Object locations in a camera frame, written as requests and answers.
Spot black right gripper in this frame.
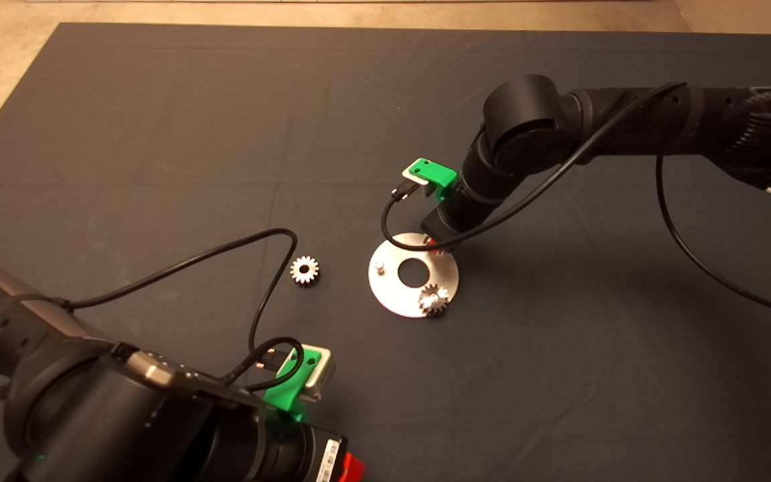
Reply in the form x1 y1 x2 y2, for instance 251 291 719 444
422 191 495 252

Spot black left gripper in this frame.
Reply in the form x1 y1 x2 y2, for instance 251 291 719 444
264 423 366 482

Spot shiny steel planetary gear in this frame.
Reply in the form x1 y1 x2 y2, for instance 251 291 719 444
290 256 321 287

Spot round metal carrier plate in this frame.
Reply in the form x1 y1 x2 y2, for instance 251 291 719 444
368 232 460 319

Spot dark grey table cloth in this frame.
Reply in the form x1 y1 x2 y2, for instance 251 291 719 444
0 24 771 482

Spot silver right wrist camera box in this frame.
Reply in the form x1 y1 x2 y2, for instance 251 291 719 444
402 167 437 199

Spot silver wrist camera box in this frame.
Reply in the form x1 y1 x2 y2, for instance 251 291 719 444
295 346 338 404
402 167 437 199

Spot green right camera mount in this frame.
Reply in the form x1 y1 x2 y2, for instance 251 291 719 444
409 159 458 200

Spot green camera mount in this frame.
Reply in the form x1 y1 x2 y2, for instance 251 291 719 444
409 159 458 200
264 345 325 422

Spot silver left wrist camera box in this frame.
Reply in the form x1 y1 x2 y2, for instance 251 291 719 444
295 346 338 404

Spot green left camera mount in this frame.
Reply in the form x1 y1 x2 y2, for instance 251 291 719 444
264 345 325 422

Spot black left camera cable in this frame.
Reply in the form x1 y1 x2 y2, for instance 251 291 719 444
61 228 307 393

